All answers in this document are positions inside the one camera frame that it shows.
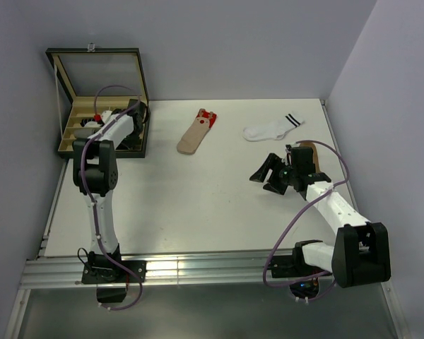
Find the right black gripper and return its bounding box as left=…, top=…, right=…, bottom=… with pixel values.
left=249, top=153, right=298, bottom=196

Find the beige reindeer sock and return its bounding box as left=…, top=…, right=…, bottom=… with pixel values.
left=177, top=109, right=217, bottom=155

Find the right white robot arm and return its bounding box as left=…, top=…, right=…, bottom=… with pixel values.
left=249, top=140, right=391, bottom=288

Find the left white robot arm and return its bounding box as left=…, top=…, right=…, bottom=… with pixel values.
left=73, top=99, right=148, bottom=282

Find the brown sock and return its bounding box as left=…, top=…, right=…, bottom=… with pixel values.
left=299, top=141, right=321, bottom=173

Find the white striped sock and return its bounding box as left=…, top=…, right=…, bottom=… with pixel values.
left=242, top=112, right=305, bottom=142

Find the black white rolled sock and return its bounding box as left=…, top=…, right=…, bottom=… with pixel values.
left=80, top=118, right=101, bottom=129

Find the black compartment storage box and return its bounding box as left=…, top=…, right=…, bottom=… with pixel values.
left=45, top=43, right=151, bottom=159

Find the grey rolled sock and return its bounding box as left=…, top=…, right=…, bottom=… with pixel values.
left=73, top=129, right=93, bottom=138

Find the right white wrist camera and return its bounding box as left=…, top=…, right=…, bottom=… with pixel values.
left=285, top=144, right=292, bottom=166

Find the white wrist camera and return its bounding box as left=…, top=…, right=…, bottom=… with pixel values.
left=285, top=144, right=292, bottom=166
left=93, top=109, right=112, bottom=126

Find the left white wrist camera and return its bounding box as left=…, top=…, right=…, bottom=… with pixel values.
left=93, top=109, right=112, bottom=126

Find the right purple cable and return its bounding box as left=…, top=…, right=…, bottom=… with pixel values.
left=261, top=139, right=351, bottom=303

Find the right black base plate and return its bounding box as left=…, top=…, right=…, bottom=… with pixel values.
left=268, top=254, right=323, bottom=299

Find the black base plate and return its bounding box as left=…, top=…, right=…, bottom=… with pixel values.
left=268, top=254, right=323, bottom=299
left=77, top=247, right=147, bottom=306

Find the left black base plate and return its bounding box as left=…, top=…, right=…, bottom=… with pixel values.
left=77, top=247, right=147, bottom=306

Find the aluminium mounting rail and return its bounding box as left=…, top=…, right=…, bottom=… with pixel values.
left=19, top=251, right=269, bottom=290

